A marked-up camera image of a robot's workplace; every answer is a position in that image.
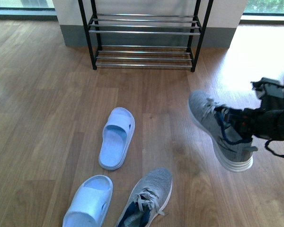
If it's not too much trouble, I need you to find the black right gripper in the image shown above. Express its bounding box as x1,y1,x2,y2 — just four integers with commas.
224,78,284,140

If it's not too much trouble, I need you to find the grey sneaker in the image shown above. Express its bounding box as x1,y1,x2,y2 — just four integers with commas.
188,90,257,172
116,167,173,227

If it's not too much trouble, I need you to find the black cable loop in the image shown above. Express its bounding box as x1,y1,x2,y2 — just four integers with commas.
265,139,284,158

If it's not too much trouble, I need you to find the light blue slipper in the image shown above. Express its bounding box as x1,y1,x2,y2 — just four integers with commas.
62,175,113,227
98,107,135,170

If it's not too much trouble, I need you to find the black metal shoe rack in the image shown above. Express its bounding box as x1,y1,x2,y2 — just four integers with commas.
78,0,213,72

